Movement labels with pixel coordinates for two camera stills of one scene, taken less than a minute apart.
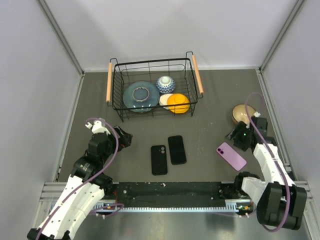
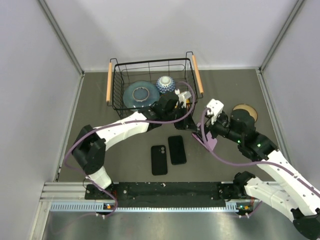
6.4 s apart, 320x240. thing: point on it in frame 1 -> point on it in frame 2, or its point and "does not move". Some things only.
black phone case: (159, 160) does not move
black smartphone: (177, 150) does not move
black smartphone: (177, 150) does not move
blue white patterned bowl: (165, 84) does not move
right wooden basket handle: (198, 74) does not move
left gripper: (125, 139) -> (186, 123)
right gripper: (235, 134) -> (209, 126)
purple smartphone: (228, 154) -> (211, 141)
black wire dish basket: (154, 87) does not move
